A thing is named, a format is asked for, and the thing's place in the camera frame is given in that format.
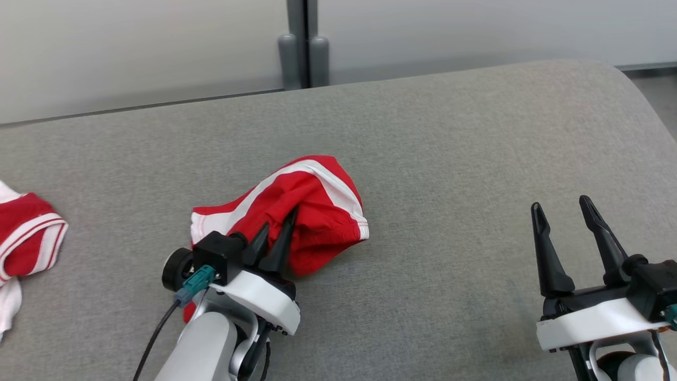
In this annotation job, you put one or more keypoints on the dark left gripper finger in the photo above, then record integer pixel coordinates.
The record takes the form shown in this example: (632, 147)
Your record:
(280, 248)
(258, 248)

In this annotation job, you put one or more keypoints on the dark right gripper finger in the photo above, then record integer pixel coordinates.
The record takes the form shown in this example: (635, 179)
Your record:
(550, 264)
(608, 248)

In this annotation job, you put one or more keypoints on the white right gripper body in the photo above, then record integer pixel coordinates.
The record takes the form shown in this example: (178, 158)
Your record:
(587, 325)

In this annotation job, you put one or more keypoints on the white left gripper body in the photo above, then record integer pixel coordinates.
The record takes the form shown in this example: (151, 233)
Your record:
(264, 299)

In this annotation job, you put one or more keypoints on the red shorts with white stripe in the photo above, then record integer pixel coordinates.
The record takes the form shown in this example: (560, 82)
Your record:
(317, 211)

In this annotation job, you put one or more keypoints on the red Bulls basketball jersey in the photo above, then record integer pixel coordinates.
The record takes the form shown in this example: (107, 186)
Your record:
(24, 233)

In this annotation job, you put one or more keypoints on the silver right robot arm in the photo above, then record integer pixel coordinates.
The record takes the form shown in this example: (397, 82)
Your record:
(634, 368)

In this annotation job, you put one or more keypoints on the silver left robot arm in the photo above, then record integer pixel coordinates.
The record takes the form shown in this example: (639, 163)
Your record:
(203, 349)

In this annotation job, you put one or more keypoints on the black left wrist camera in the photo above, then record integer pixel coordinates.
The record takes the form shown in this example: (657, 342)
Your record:
(217, 254)

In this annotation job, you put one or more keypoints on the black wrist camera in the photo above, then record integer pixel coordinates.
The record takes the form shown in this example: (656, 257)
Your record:
(653, 286)
(217, 254)

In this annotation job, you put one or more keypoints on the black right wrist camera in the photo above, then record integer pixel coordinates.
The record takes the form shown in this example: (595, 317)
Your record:
(653, 286)

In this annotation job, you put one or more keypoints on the grey cylindrical post foot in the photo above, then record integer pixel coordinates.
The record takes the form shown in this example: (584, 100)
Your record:
(319, 61)
(289, 61)

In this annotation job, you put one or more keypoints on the grey partition post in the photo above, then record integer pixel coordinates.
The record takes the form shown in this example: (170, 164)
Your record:
(301, 21)

